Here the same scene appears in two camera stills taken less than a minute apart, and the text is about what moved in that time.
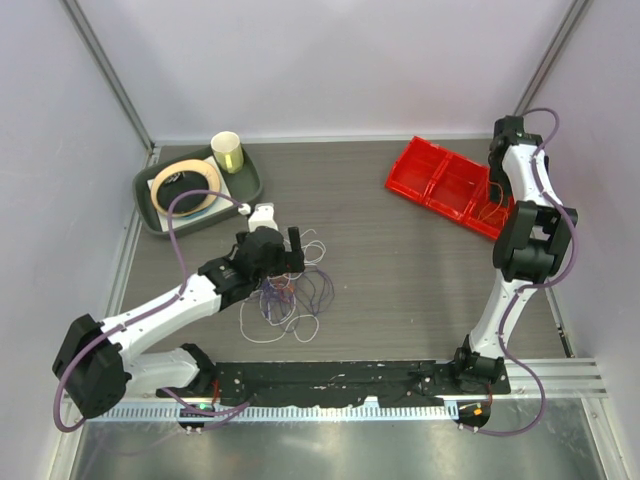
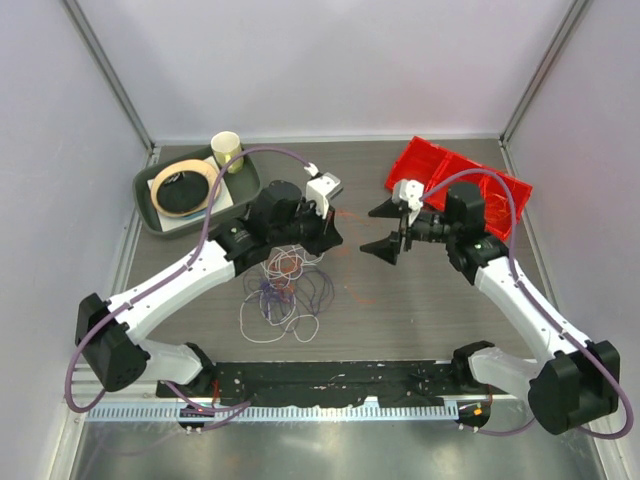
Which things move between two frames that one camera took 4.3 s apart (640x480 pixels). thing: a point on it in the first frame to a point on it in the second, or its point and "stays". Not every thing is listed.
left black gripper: (290, 262) to (327, 235)
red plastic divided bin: (453, 185) stays
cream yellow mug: (228, 150) stays
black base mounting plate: (344, 380) stays
